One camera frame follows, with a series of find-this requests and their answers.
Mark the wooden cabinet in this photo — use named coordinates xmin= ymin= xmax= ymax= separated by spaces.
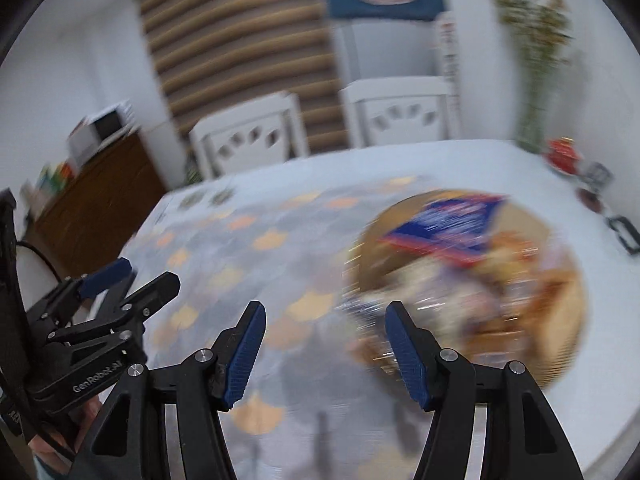
xmin=32 ymin=132 xmax=168 ymax=278

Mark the person's left hand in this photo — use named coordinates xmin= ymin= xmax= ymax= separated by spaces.
xmin=30 ymin=395 xmax=103 ymax=465

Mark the white chair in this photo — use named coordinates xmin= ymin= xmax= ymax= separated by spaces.
xmin=189 ymin=91 xmax=310 ymax=181
xmin=340 ymin=76 xmax=461 ymax=150

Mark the white microwave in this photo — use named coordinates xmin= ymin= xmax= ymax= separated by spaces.
xmin=67 ymin=102 xmax=136 ymax=166

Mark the black carabiner clip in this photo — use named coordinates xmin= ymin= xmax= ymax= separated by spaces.
xmin=607 ymin=215 xmax=640 ymax=255

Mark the striped window blind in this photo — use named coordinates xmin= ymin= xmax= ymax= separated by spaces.
xmin=132 ymin=0 xmax=351 ymax=153

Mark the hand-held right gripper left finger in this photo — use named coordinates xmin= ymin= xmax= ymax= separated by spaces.
xmin=72 ymin=301 xmax=267 ymax=480

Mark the grey refrigerator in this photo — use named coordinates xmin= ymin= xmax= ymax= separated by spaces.
xmin=320 ymin=0 xmax=458 ymax=91

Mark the red teacup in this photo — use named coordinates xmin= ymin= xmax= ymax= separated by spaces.
xmin=545 ymin=137 xmax=583 ymax=176

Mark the brown toast packet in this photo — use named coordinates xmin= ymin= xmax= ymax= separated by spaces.
xmin=520 ymin=265 xmax=583 ymax=333

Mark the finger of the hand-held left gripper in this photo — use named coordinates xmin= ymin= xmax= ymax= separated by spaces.
xmin=94 ymin=271 xmax=182 ymax=333
xmin=56 ymin=257 xmax=138 ymax=307

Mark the glass vase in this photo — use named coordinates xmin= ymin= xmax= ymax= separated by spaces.
xmin=515 ymin=102 xmax=548 ymax=153

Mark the dried flower bunch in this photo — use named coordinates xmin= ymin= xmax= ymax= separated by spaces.
xmin=482 ymin=0 xmax=573 ymax=111

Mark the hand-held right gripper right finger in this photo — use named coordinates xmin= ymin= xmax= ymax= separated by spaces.
xmin=385 ymin=301 xmax=586 ymax=480

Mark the black cable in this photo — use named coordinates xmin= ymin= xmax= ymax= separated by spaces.
xmin=15 ymin=241 xmax=71 ymax=291

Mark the patterned hanging cloth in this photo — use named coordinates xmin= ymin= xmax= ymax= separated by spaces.
xmin=435 ymin=12 xmax=461 ymax=111

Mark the blue snack packet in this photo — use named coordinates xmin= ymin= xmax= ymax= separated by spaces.
xmin=382 ymin=195 xmax=508 ymax=267

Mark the brown ribbed bowl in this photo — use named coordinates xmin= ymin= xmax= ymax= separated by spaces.
xmin=342 ymin=189 xmax=587 ymax=386

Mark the green bottle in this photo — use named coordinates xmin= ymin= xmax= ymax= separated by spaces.
xmin=37 ymin=165 xmax=63 ymax=196

